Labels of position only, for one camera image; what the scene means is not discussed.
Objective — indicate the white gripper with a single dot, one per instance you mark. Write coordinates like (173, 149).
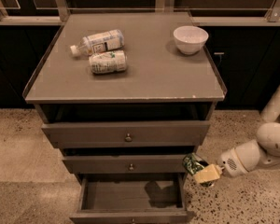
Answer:
(230, 164)

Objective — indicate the crushed green can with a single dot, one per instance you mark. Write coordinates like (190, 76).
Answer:
(193, 163)

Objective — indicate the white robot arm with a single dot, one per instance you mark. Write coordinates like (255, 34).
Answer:
(262, 152)

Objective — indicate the grey top drawer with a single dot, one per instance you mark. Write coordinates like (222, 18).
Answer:
(126, 133)

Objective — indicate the grey drawer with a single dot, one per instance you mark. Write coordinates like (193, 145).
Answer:
(132, 199)
(126, 164)
(126, 133)

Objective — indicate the grey middle drawer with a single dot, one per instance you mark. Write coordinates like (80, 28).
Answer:
(126, 164)

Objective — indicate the grey bottom drawer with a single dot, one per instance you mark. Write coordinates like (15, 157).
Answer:
(132, 199)

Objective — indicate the grey drawer cabinet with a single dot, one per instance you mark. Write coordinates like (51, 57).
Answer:
(160, 83)

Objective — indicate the white green can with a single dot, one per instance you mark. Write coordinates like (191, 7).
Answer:
(108, 62)

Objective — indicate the white bowl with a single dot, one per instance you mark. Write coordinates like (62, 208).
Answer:
(190, 39)

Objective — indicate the clear plastic bottle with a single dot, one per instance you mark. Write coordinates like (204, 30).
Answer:
(98, 43)

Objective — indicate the metal window frame rail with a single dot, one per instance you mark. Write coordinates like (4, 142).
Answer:
(201, 12)

